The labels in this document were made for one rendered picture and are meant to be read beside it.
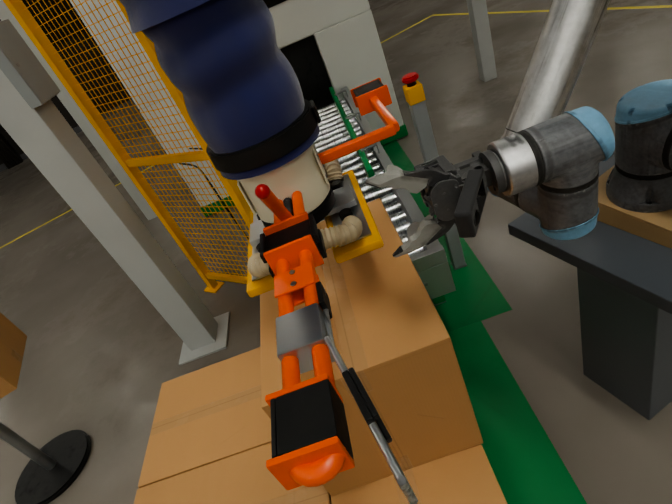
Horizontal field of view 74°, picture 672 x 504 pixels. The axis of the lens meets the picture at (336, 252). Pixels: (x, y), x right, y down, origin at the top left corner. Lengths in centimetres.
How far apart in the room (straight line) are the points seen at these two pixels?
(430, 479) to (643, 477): 80
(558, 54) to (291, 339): 64
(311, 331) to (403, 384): 44
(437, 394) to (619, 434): 96
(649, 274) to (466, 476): 63
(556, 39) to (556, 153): 23
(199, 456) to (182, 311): 121
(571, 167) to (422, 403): 56
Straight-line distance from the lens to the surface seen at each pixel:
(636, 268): 129
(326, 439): 46
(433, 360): 94
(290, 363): 55
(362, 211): 97
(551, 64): 90
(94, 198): 232
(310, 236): 70
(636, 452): 185
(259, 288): 91
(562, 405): 192
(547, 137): 75
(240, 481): 142
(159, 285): 252
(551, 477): 179
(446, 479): 121
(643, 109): 122
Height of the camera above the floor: 163
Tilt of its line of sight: 34 degrees down
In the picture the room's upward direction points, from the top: 25 degrees counter-clockwise
